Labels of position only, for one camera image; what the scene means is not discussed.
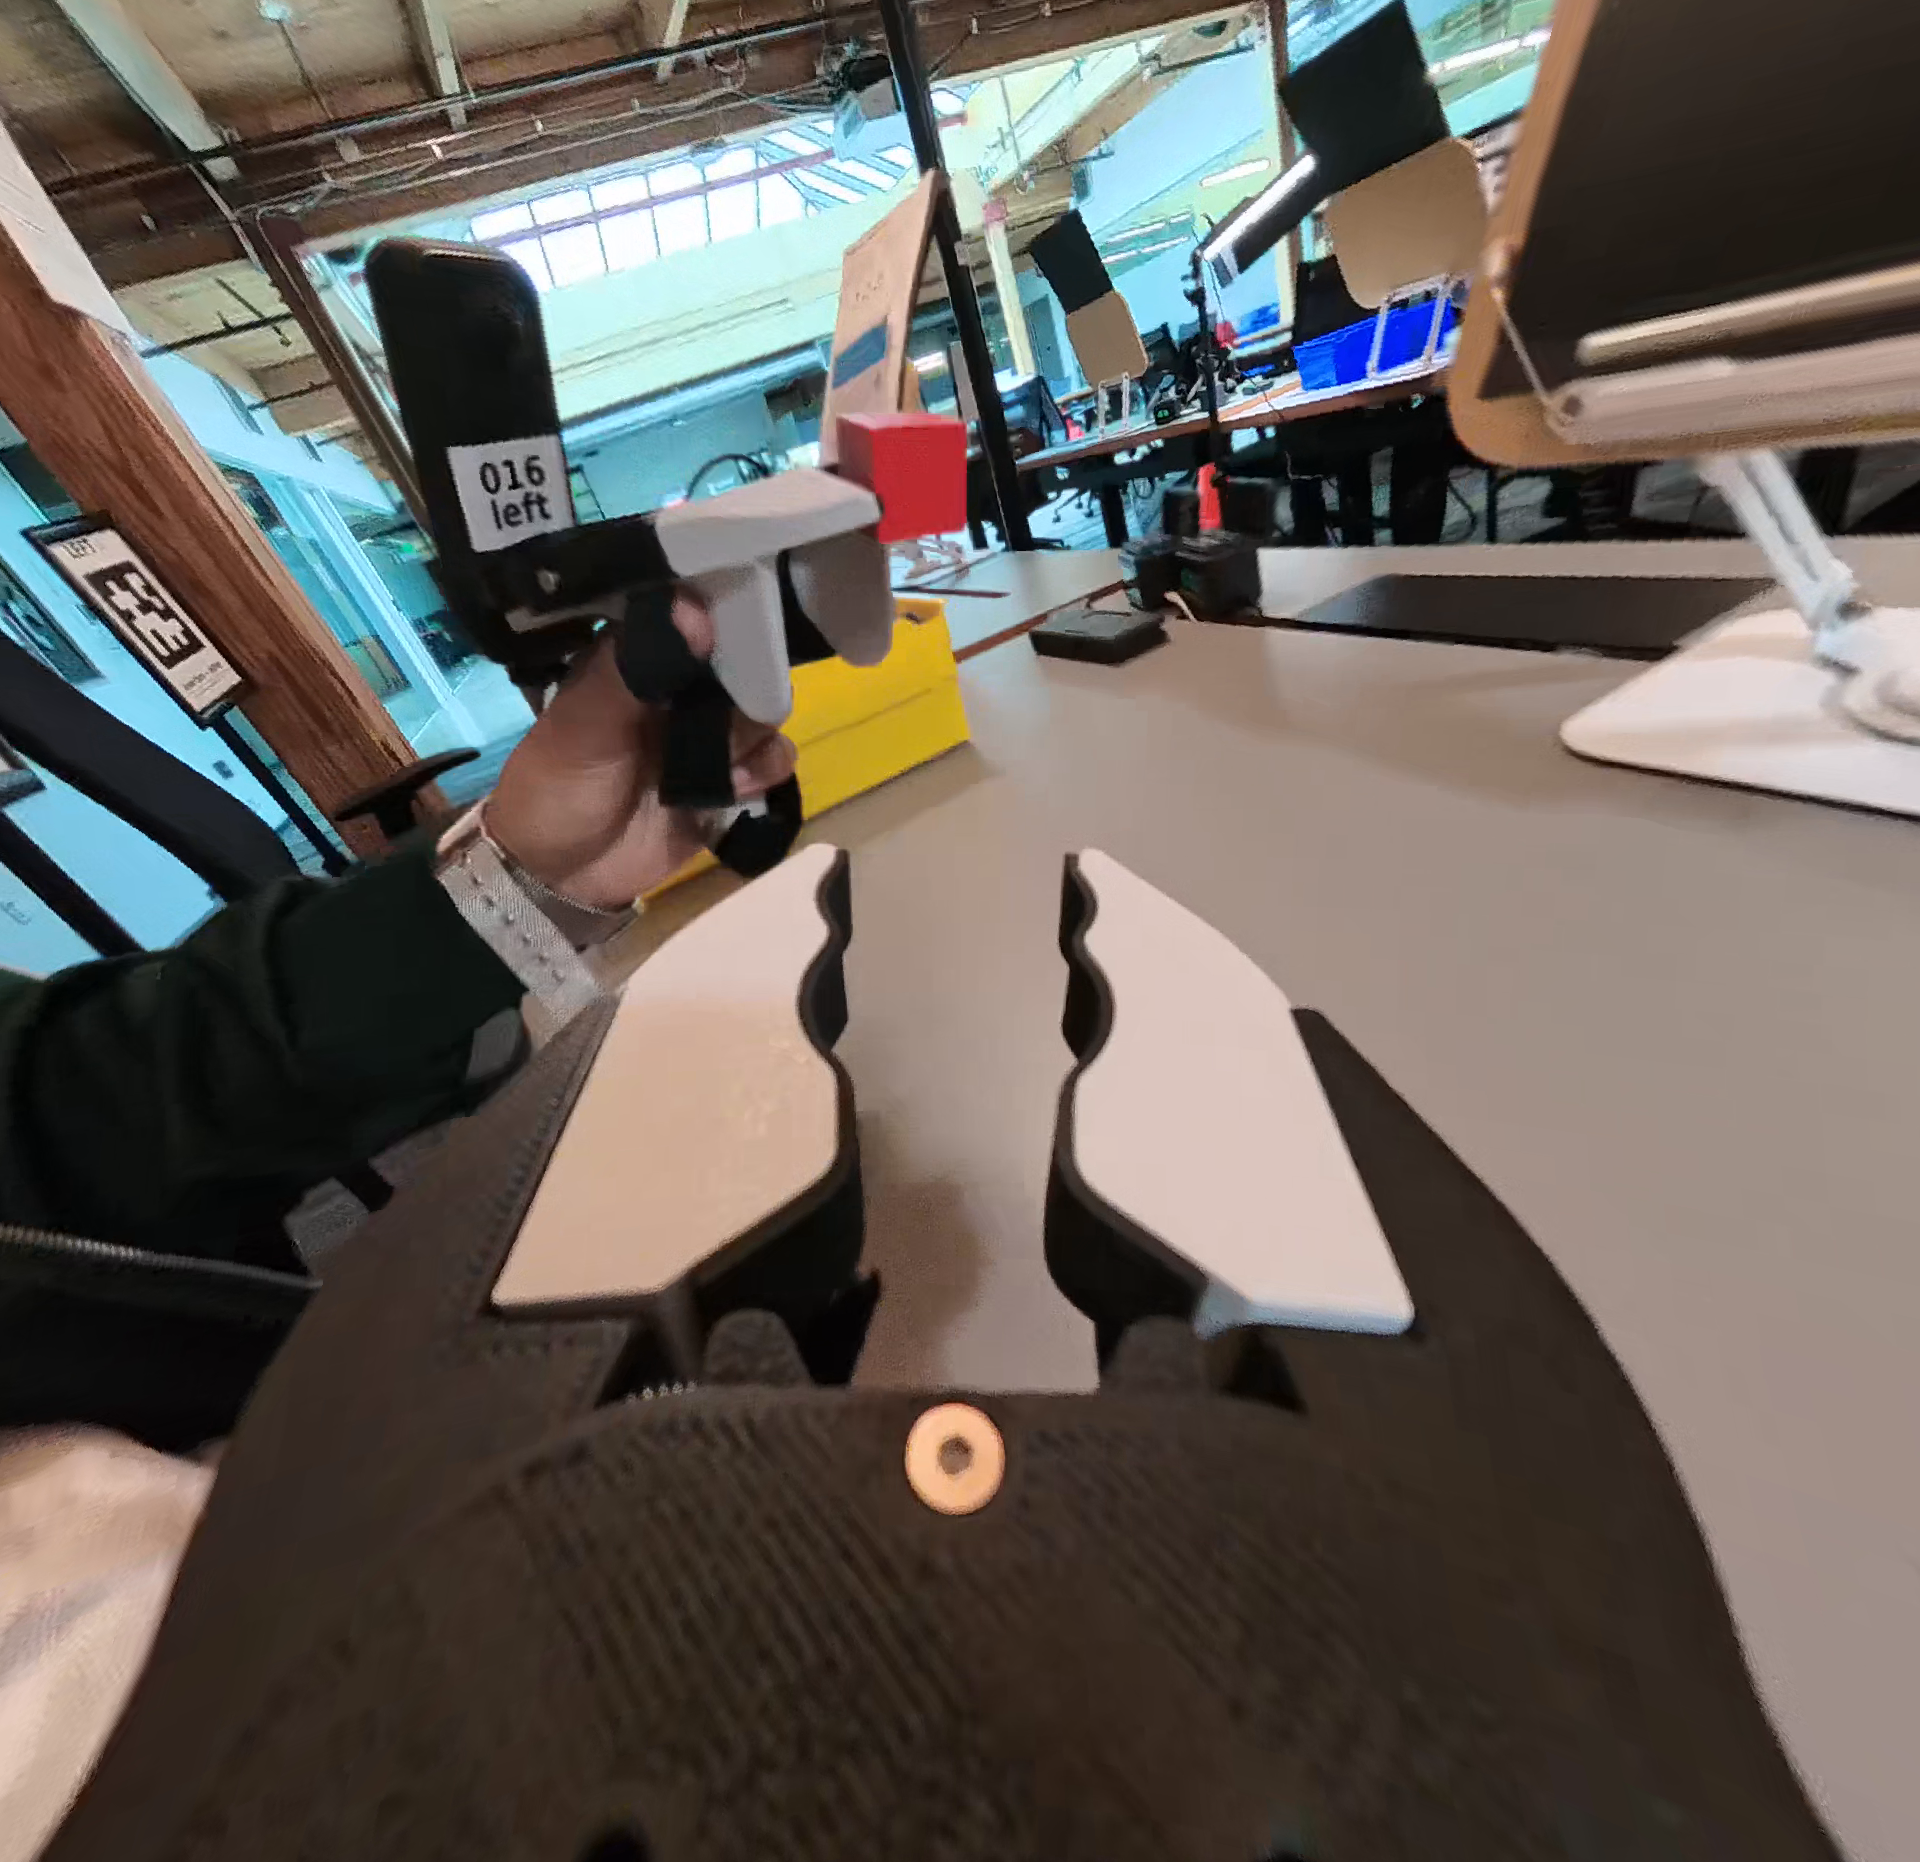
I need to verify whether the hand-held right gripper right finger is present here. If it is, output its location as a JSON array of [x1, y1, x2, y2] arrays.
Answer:
[[1045, 845, 1416, 1345]]

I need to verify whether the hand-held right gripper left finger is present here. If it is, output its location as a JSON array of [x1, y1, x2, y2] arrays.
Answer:
[[492, 842, 881, 1383]]

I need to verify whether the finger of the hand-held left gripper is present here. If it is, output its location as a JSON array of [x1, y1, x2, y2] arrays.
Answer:
[[654, 470, 888, 575], [784, 531, 897, 671]]

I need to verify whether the red cube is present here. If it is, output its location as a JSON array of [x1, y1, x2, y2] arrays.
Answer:
[[836, 414, 971, 545]]

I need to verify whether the person's left hand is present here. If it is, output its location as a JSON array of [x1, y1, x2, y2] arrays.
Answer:
[[480, 593, 804, 917]]

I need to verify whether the large yellow plastic bin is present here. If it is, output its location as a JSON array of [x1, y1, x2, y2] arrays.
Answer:
[[646, 596, 971, 905]]

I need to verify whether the brown wooden board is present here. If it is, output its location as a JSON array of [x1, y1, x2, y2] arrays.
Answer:
[[821, 166, 951, 426]]

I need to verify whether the flat black box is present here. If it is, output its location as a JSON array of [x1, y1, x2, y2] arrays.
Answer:
[[1030, 607, 1167, 667]]

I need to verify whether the black pole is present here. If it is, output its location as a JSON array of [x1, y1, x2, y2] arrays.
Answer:
[[864, 0, 1038, 552]]

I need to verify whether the black battery charger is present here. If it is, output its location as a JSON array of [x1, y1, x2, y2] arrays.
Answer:
[[1124, 531, 1265, 622]]

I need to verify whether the black tan-edged board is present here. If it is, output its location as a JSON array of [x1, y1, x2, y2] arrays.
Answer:
[[1447, 0, 1920, 470], [1026, 207, 1152, 395], [1278, 0, 1490, 311]]

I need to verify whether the framed black-white marker poster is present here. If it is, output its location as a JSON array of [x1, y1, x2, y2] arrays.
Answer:
[[19, 515, 249, 727]]

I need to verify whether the black office chair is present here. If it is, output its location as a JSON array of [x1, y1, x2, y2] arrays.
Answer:
[[0, 633, 480, 963]]

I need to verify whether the blue plastic bin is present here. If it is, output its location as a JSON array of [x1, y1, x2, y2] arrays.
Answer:
[[1291, 301, 1462, 395]]

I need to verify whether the white stand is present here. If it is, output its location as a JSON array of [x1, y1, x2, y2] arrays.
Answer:
[[1546, 257, 1920, 821]]

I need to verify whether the wooden post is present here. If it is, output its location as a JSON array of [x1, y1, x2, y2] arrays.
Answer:
[[0, 219, 430, 851]]

